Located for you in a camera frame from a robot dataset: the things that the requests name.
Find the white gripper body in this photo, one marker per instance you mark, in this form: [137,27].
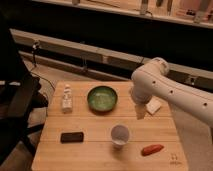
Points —
[140,97]

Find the orange carrot toy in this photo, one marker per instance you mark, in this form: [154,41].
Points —
[151,149]

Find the black eraser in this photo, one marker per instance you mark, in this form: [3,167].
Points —
[72,137]

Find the black chair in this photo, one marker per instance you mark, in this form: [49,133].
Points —
[19,95]

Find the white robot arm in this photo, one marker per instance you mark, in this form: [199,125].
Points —
[150,80]

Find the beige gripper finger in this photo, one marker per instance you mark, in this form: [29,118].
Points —
[140,111]

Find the green bowl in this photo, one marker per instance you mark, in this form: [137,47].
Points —
[102,98]

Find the white small bottle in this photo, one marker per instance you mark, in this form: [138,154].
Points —
[67,99]

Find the white sponge block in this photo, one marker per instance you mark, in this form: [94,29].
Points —
[153,106]

